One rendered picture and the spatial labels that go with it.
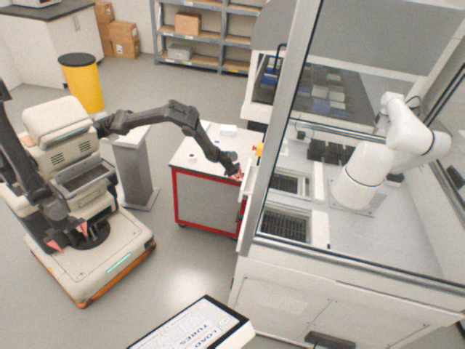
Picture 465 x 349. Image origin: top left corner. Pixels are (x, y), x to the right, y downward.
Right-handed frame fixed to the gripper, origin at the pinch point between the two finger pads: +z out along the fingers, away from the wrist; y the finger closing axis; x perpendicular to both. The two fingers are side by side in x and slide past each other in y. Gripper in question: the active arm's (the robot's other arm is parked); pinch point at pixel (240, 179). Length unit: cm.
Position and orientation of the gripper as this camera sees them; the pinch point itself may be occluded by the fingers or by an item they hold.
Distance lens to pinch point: 154.2
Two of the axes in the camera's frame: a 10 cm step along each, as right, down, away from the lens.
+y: 7.8, -3.5, -5.1
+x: 2.0, -6.4, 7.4
